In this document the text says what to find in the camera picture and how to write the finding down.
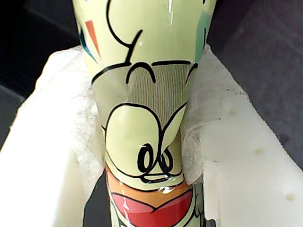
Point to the printed green snack bar wrapper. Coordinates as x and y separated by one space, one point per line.
142 35

